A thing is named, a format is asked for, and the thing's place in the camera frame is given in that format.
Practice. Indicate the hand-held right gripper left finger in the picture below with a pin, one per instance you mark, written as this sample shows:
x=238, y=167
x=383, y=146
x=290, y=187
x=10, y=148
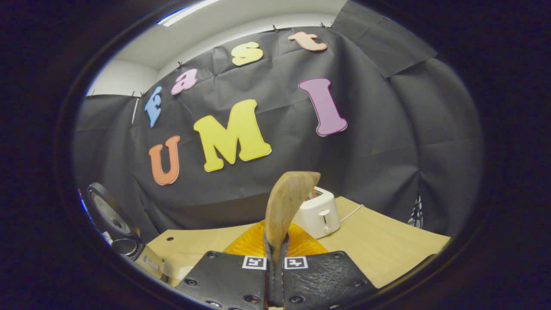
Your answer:
x=228, y=280

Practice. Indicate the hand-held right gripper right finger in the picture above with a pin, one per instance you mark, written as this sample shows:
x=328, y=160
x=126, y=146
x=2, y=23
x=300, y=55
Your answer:
x=323, y=280

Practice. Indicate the wooden spoon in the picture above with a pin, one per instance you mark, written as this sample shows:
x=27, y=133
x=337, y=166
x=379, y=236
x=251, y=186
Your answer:
x=286, y=202

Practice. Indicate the black silver rice cooker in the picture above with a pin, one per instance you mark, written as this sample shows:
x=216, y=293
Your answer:
x=107, y=211

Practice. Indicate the white toaster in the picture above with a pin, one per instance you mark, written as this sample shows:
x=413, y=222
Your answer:
x=320, y=215

